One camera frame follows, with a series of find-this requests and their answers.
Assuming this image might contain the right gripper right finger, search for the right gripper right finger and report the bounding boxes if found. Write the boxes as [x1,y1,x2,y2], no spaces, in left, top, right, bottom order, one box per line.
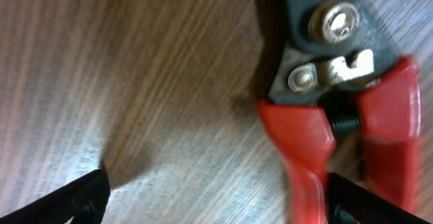
[327,173,429,224]

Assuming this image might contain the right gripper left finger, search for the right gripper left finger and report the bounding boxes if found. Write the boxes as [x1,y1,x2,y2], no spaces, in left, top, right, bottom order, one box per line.
[1,169,110,224]

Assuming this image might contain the red handled cutters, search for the red handled cutters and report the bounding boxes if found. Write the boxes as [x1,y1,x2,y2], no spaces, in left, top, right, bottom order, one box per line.
[258,0,421,224]

